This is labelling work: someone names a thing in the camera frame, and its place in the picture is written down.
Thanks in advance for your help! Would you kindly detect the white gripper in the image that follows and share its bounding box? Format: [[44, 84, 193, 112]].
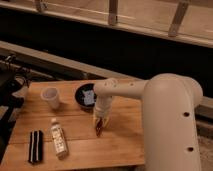
[[93, 97, 112, 130]]

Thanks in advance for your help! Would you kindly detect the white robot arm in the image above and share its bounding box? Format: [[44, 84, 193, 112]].
[[94, 73, 203, 171]]

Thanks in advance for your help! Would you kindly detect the pale blue item in bowl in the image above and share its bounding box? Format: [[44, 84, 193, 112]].
[[83, 90, 95, 105]]

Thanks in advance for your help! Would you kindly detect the black round bowl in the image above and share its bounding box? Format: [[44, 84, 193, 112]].
[[75, 83, 95, 109]]

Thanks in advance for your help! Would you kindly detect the small clear plastic bottle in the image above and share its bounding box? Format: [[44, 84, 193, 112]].
[[51, 118, 68, 159]]

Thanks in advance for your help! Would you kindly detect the translucent plastic cup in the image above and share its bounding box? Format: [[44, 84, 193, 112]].
[[40, 87, 60, 110]]

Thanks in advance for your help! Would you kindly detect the black white striped cloth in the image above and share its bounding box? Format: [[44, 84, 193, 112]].
[[28, 130, 43, 164]]

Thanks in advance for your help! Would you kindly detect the black equipment at left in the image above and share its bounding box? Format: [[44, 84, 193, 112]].
[[0, 55, 29, 162]]

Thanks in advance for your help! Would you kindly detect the metal rail bracket centre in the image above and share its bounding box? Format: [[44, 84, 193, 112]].
[[108, 0, 118, 26]]

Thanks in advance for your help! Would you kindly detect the metal rail bracket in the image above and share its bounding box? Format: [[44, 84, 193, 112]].
[[108, 0, 118, 26], [168, 1, 189, 37], [34, 0, 47, 13]]

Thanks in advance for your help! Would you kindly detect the metal rail bracket left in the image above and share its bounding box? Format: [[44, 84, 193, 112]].
[[34, 0, 47, 13]]

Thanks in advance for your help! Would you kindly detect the metal rail bracket right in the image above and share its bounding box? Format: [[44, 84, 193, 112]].
[[168, 1, 189, 37]]

